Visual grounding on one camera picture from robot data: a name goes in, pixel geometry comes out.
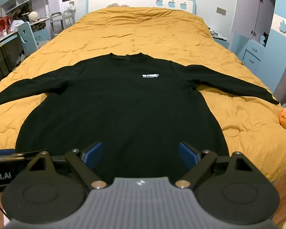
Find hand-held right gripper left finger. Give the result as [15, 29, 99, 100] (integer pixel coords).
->
[29, 141, 107, 193]

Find white blue wardrobe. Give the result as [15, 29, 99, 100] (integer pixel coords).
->
[231, 0, 286, 93]

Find white plastic bag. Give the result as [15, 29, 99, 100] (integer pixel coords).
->
[12, 20, 24, 31]

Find black long-sleeve sweater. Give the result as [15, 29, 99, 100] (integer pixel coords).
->
[0, 52, 280, 184]

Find grey rolling cart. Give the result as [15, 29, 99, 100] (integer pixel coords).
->
[50, 11, 75, 37]

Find red bag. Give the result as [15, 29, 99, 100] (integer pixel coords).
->
[0, 16, 13, 36]

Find blue white desk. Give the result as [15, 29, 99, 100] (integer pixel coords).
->
[0, 17, 50, 81]

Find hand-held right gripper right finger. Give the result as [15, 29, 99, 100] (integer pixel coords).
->
[175, 141, 252, 192]

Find white sneaker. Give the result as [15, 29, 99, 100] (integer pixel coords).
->
[16, 52, 27, 65]

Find mustard yellow quilt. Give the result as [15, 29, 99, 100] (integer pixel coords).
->
[0, 6, 286, 184]

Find blue nightstand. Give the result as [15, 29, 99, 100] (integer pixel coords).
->
[212, 32, 230, 50]

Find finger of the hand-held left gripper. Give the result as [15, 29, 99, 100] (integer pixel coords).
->
[0, 148, 27, 161]

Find light blue chair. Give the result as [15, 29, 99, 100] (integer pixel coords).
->
[17, 21, 40, 56]

